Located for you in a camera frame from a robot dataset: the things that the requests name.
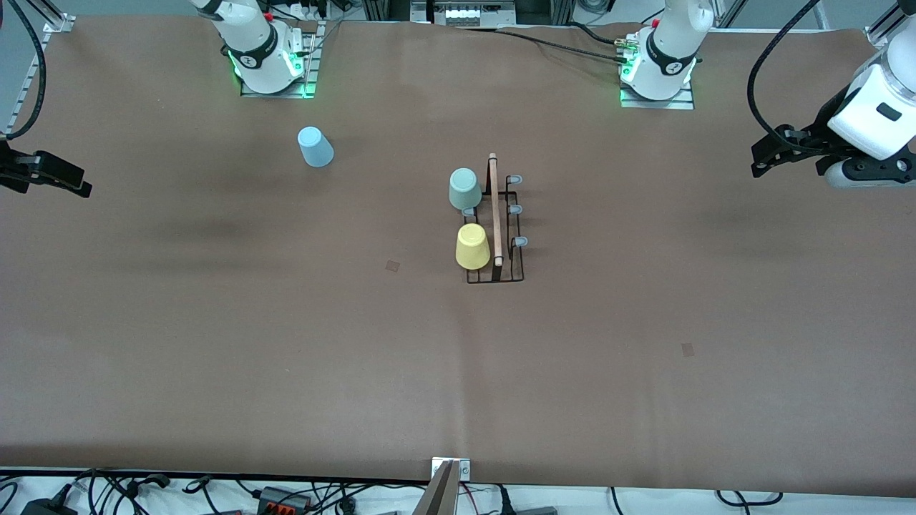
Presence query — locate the grey metal camera post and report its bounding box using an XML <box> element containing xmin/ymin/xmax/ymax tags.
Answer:
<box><xmin>411</xmin><ymin>460</ymin><xmax>463</xmax><ymax>515</ymax></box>

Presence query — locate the black wire cup holder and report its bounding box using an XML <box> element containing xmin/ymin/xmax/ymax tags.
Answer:
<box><xmin>462</xmin><ymin>152</ymin><xmax>531</xmax><ymax>286</ymax></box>

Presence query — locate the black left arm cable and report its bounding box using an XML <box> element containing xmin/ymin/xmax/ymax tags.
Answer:
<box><xmin>746</xmin><ymin>0</ymin><xmax>821</xmax><ymax>141</ymax></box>

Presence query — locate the white power strip with plugs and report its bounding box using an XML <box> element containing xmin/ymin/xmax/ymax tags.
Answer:
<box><xmin>268</xmin><ymin>0</ymin><xmax>331</xmax><ymax>21</ymax></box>

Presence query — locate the black cable tangle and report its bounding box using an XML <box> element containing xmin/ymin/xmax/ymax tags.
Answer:
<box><xmin>0</xmin><ymin>468</ymin><xmax>403</xmax><ymax>515</ymax></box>

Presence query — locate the light blue cup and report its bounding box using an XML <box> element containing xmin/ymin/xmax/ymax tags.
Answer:
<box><xmin>297</xmin><ymin>126</ymin><xmax>336</xmax><ymax>169</ymax></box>

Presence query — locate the small metal bracket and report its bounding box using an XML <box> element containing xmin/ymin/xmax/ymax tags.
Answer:
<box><xmin>431</xmin><ymin>458</ymin><xmax>472</xmax><ymax>482</ymax></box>

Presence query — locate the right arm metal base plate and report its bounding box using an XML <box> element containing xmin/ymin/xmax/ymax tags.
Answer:
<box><xmin>239</xmin><ymin>21</ymin><xmax>320</xmax><ymax>99</ymax></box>

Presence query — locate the black cable on table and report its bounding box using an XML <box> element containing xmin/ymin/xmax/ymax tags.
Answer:
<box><xmin>458</xmin><ymin>21</ymin><xmax>635</xmax><ymax>66</ymax></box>

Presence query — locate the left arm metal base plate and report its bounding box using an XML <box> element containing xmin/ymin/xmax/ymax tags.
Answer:
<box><xmin>619</xmin><ymin>77</ymin><xmax>696</xmax><ymax>111</ymax></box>

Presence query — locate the black orange connector block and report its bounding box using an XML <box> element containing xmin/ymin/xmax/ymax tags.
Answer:
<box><xmin>257</xmin><ymin>486</ymin><xmax>313</xmax><ymax>514</ymax></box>

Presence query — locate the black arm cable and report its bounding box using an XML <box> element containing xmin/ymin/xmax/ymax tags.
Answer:
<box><xmin>746</xmin><ymin>0</ymin><xmax>821</xmax><ymax>141</ymax></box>
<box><xmin>4</xmin><ymin>0</ymin><xmax>47</xmax><ymax>141</ymax></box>

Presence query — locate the yellow cup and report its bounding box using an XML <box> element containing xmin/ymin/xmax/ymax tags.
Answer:
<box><xmin>454</xmin><ymin>222</ymin><xmax>492</xmax><ymax>272</ymax></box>

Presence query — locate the black power adapter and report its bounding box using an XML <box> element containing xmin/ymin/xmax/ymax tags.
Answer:
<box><xmin>19</xmin><ymin>496</ymin><xmax>79</xmax><ymax>515</ymax></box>

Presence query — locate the pale green cup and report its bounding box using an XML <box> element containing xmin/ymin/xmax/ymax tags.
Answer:
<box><xmin>448</xmin><ymin>167</ymin><xmax>483</xmax><ymax>212</ymax></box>

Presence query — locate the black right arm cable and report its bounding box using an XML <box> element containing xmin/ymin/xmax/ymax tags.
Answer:
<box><xmin>4</xmin><ymin>0</ymin><xmax>47</xmax><ymax>141</ymax></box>

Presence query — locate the aluminium table edge rail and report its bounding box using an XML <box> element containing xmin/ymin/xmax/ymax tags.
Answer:
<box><xmin>0</xmin><ymin>0</ymin><xmax>77</xmax><ymax>144</ymax></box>

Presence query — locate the aluminium corner rail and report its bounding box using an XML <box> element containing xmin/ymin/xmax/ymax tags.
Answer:
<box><xmin>862</xmin><ymin>0</ymin><xmax>916</xmax><ymax>49</ymax></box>

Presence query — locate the white socket strip device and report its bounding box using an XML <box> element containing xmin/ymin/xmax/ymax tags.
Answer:
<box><xmin>411</xmin><ymin>0</ymin><xmax>517</xmax><ymax>29</ymax></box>

